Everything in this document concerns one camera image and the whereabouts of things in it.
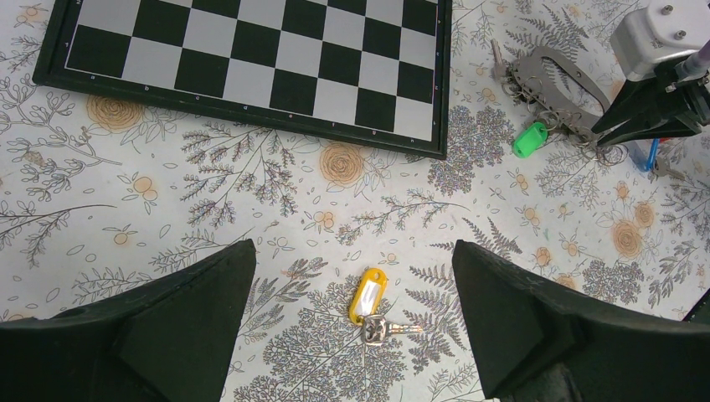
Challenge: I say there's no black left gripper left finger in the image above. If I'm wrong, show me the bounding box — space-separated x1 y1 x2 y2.
1 240 256 401

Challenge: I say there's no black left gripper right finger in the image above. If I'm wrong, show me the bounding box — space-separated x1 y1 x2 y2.
452 240 709 401

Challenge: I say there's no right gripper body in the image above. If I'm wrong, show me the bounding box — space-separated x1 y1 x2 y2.
665 60 709 128

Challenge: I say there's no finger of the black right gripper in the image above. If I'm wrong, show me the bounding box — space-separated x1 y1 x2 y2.
596 116 700 147
592 78 688 133

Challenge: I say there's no blue key tag with key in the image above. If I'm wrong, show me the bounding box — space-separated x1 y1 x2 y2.
626 138 686 183

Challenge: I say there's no grey metal key holder plate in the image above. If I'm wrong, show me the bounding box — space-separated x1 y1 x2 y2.
491 39 626 166

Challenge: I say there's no green key tag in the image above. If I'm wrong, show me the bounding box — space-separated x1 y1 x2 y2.
512 122 548 158

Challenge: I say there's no floral table mat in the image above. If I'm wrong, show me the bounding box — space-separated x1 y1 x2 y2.
1 1 709 401

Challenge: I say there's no black and silver chessboard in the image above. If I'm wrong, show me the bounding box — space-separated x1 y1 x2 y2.
33 0 452 159

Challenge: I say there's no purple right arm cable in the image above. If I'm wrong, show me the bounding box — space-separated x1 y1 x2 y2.
679 39 710 79

